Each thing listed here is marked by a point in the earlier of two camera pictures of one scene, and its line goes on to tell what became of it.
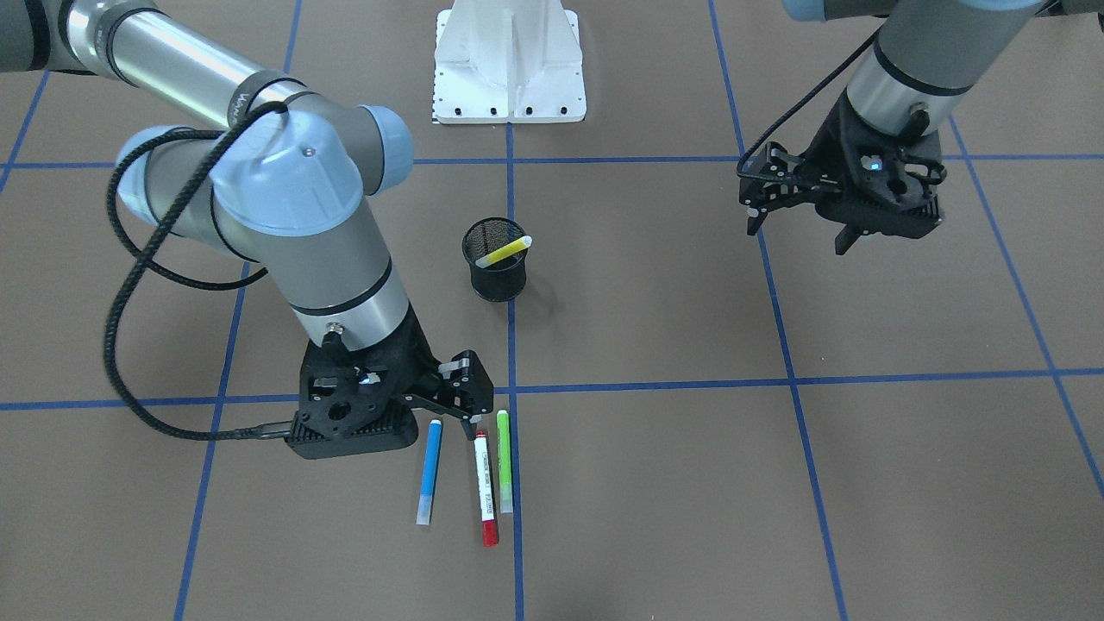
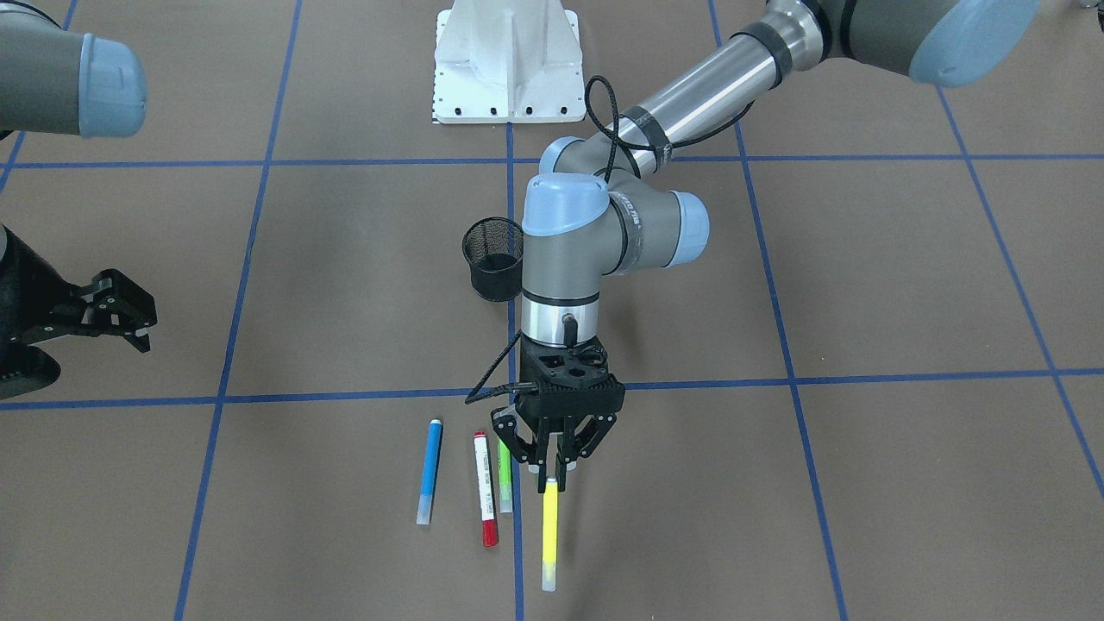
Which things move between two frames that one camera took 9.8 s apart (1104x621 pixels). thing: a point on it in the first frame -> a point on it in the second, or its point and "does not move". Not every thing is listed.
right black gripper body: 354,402 -> 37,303
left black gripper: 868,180 -> 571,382
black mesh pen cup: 505,279 does not move
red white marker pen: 490,527 does not move
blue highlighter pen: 429,473 does not move
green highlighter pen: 504,475 does not move
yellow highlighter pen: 520,244 -> 549,536
